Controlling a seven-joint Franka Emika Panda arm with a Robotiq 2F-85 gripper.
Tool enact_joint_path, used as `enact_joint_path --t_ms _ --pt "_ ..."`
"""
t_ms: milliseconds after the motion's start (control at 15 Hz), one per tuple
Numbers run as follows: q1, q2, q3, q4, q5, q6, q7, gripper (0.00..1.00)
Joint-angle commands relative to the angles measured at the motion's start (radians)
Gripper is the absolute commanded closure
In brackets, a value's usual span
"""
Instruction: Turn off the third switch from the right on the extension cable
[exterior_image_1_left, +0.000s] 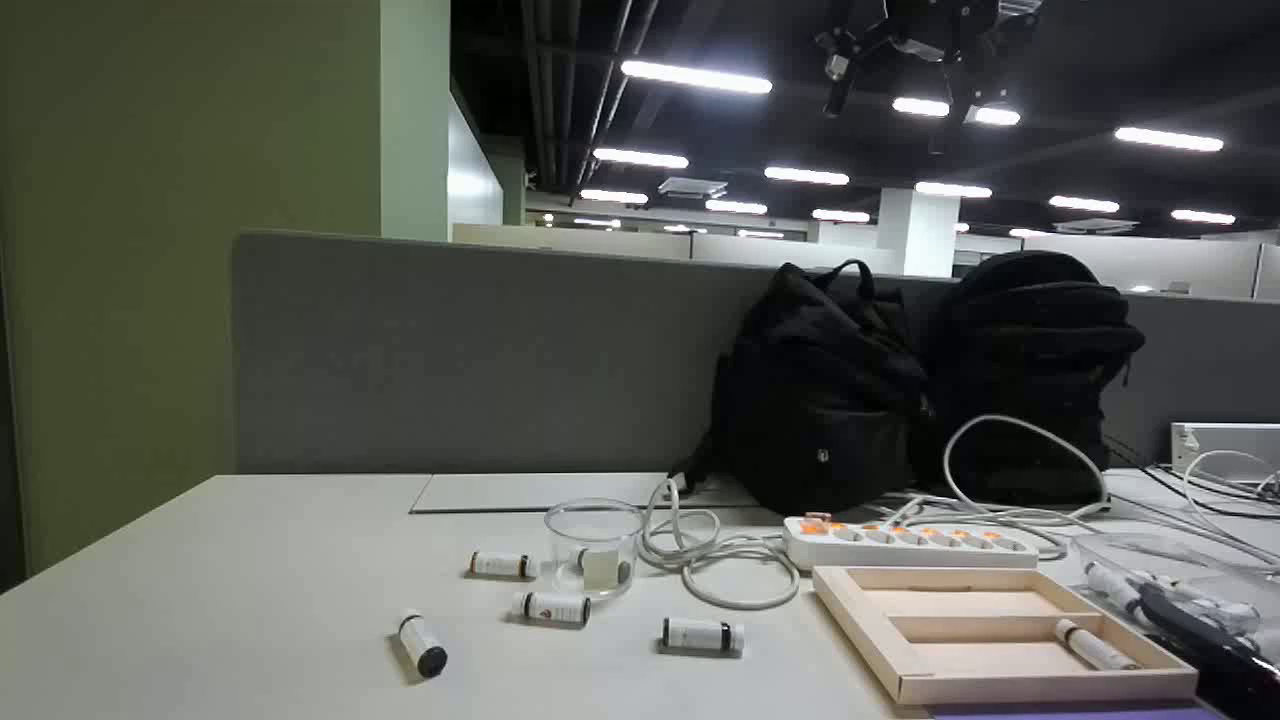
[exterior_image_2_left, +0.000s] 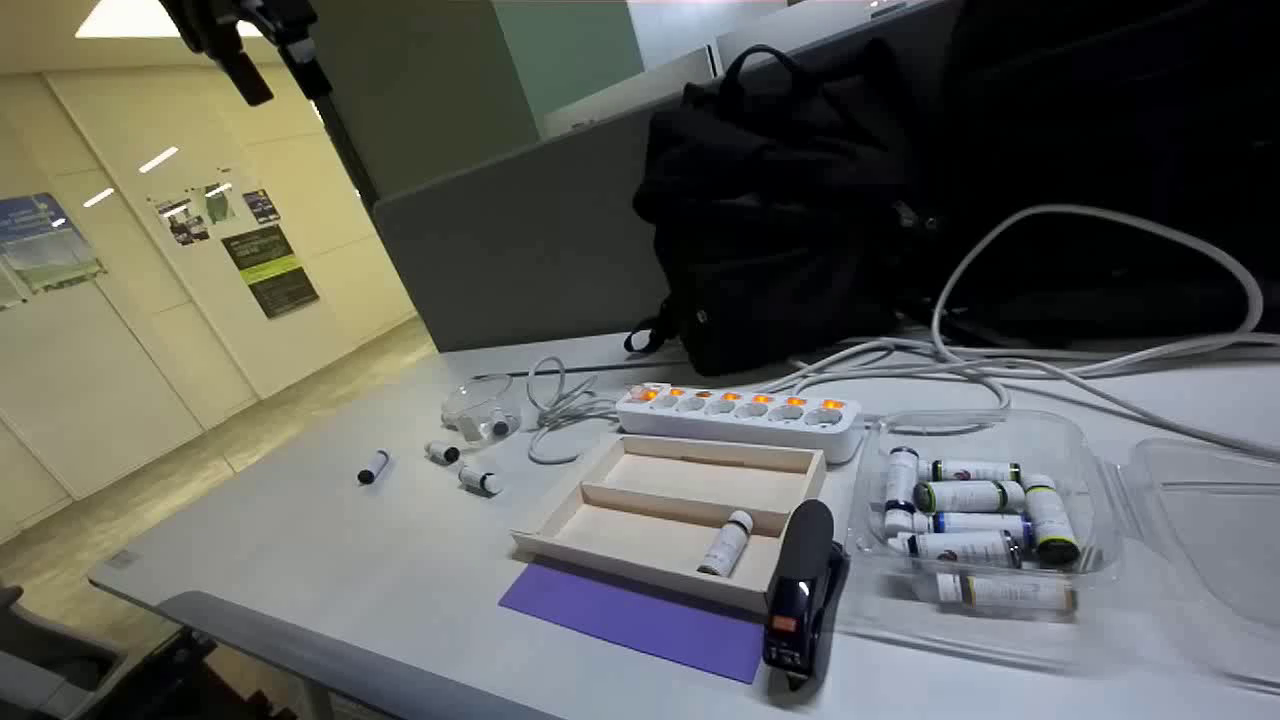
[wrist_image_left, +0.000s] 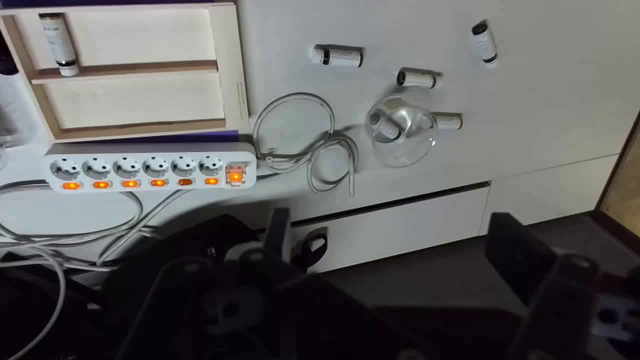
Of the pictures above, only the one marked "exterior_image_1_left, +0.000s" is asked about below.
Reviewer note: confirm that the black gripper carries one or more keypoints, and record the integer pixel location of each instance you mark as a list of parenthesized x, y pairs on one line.
[(935, 33)]

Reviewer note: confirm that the white power strip orange switches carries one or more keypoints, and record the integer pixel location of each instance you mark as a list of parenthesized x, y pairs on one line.
[(905, 543)]

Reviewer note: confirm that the ceiling light bar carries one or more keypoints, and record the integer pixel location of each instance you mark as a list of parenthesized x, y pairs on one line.
[(922, 107), (641, 158), (612, 196), (1201, 217), (841, 215), (995, 119), (805, 172), (1171, 136), (696, 77), (954, 189), (737, 206), (1083, 206)]

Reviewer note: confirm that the bulky black backpack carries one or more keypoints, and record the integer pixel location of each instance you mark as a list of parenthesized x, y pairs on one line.
[(1026, 372)]

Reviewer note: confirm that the white box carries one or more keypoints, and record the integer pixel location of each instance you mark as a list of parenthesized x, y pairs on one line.
[(1224, 440)]

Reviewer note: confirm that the grey desk partition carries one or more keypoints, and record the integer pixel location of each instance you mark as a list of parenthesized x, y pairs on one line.
[(466, 355)]

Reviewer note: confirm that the shallow wooden tray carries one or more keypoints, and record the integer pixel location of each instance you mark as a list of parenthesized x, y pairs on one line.
[(1002, 654)]

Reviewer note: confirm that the small white vial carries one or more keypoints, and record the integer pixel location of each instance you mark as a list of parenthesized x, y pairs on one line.
[(696, 635), (498, 566), (600, 568), (552, 609)]

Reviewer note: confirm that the white vial in wooden tray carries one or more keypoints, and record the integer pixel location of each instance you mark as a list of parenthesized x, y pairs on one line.
[(1093, 646)]

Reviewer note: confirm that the black handheld tool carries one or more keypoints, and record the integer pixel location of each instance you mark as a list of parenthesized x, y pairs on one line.
[(1220, 662)]

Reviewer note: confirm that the purple paper sheet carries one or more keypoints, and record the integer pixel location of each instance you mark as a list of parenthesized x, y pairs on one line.
[(1064, 713)]

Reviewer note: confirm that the white vial black cap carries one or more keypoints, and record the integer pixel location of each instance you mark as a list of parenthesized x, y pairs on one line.
[(420, 646)]

